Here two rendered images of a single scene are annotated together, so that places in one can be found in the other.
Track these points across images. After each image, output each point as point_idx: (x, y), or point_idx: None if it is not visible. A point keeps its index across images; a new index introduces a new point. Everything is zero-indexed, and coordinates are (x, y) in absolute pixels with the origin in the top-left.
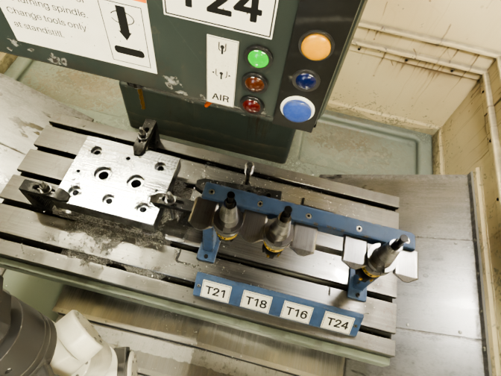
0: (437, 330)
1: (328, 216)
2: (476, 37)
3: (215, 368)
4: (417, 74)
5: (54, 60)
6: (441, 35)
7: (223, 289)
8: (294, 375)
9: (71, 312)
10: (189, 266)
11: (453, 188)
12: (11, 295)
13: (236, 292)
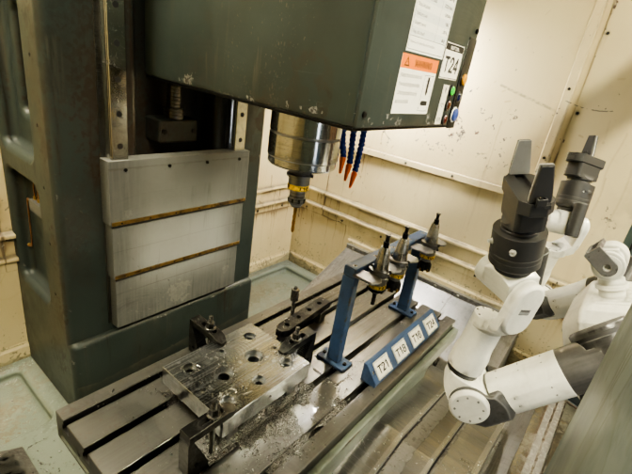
0: (436, 310)
1: (397, 243)
2: (285, 178)
3: (425, 435)
4: (265, 217)
5: (397, 122)
6: (270, 184)
7: (385, 359)
8: (441, 397)
9: (483, 257)
10: (346, 379)
11: (350, 257)
12: (497, 220)
13: (389, 354)
